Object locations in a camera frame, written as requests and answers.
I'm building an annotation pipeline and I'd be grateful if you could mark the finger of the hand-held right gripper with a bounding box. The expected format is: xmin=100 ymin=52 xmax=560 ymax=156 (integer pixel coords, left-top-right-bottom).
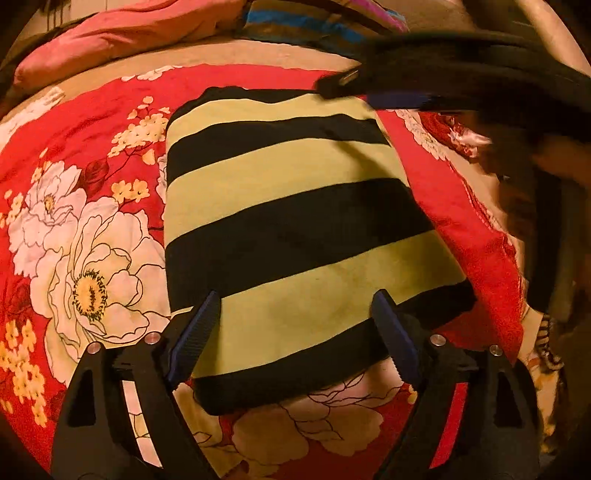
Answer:
xmin=367 ymin=90 xmax=485 ymax=112
xmin=316 ymin=39 xmax=462 ymax=99

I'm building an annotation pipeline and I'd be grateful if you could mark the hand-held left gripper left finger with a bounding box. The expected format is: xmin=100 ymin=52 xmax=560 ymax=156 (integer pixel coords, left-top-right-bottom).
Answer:
xmin=51 ymin=290 xmax=222 ymax=480

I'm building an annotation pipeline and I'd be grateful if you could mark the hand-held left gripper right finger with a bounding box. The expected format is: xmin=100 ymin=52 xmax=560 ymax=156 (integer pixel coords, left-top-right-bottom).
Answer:
xmin=372 ymin=288 xmax=541 ymax=480

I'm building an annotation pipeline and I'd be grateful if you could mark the green black striped shirt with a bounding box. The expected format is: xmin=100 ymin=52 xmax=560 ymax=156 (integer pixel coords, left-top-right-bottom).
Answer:
xmin=164 ymin=87 xmax=478 ymax=416

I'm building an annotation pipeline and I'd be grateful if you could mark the red white floral cloth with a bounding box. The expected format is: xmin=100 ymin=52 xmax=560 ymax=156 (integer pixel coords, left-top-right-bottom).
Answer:
xmin=416 ymin=111 xmax=495 ymax=160

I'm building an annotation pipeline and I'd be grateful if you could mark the beige bed sheet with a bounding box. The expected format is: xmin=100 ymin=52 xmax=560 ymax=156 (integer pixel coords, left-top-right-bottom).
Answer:
xmin=0 ymin=34 xmax=370 ymax=125

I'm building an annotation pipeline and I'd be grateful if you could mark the multicolour striped cloth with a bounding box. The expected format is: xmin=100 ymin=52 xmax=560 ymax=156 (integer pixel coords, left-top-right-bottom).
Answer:
xmin=235 ymin=0 xmax=409 ymax=51

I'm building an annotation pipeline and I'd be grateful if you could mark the yellow black patterned cloth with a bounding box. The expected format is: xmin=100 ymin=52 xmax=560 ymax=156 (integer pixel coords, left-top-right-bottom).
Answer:
xmin=526 ymin=314 xmax=573 ymax=444

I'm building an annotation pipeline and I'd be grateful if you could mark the red floral blanket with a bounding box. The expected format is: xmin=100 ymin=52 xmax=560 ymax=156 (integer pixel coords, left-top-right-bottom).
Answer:
xmin=0 ymin=65 xmax=546 ymax=480

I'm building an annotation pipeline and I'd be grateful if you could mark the pink pillow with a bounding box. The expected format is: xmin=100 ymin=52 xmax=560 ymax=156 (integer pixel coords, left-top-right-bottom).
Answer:
xmin=14 ymin=0 xmax=250 ymax=88

